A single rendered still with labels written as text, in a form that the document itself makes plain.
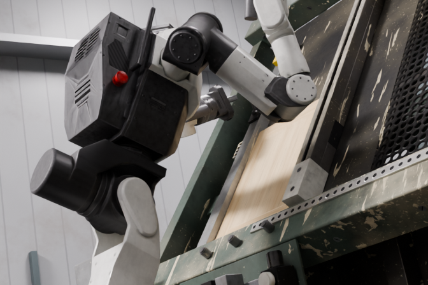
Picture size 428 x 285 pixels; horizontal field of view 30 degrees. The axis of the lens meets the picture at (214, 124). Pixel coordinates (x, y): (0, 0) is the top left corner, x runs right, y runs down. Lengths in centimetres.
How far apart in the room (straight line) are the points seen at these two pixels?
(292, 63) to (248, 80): 13
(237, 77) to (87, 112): 37
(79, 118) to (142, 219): 31
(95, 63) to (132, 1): 457
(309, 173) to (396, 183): 37
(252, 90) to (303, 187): 30
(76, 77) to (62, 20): 411
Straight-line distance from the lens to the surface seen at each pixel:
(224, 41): 191
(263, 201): 226
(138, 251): 181
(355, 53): 240
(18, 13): 601
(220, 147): 282
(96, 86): 190
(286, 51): 198
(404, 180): 174
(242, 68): 189
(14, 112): 565
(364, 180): 184
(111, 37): 196
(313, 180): 206
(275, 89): 189
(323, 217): 188
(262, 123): 265
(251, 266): 206
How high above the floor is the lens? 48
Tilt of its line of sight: 19 degrees up
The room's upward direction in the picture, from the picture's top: 11 degrees counter-clockwise
